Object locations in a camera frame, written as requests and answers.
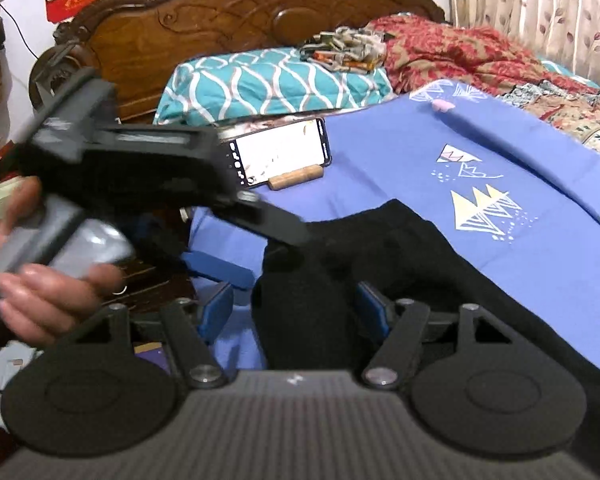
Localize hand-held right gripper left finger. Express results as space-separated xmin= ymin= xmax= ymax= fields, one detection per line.
xmin=72 ymin=281 xmax=236 ymax=390

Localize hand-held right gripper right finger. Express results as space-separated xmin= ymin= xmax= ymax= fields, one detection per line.
xmin=355 ymin=281 xmax=513 ymax=390

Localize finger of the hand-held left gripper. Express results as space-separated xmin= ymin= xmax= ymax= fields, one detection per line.
xmin=234 ymin=190 xmax=315 ymax=247
xmin=130 ymin=210 xmax=255 ymax=292

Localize black pants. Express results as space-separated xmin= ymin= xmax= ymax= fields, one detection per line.
xmin=251 ymin=199 xmax=600 ymax=401

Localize person's left hand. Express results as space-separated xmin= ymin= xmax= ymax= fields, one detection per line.
xmin=0 ymin=179 xmax=127 ymax=347

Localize wooden phone stand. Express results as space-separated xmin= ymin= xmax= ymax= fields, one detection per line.
xmin=268 ymin=164 xmax=325 ymax=191

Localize black smartphone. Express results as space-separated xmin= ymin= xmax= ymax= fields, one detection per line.
xmin=225 ymin=118 xmax=333 ymax=191

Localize teal wave-pattern cloth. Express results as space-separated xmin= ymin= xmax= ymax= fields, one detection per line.
xmin=153 ymin=47 xmax=396 ymax=127

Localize blue printed bedsheet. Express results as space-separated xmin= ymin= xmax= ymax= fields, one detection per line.
xmin=182 ymin=80 xmax=600 ymax=376

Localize carved wooden headboard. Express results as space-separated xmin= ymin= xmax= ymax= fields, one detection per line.
xmin=29 ymin=0 xmax=449 ymax=125

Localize crumpled patterned scarf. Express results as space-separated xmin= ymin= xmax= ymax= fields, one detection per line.
xmin=299 ymin=26 xmax=390 ymax=75

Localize red floral blanket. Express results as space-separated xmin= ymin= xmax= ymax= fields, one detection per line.
xmin=367 ymin=12 xmax=600 ymax=163

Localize beige leaf-patterned curtain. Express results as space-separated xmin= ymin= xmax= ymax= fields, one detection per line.
xmin=447 ymin=0 xmax=600 ymax=97

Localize black cable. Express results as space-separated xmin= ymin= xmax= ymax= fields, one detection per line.
xmin=0 ymin=0 xmax=58 ymax=56

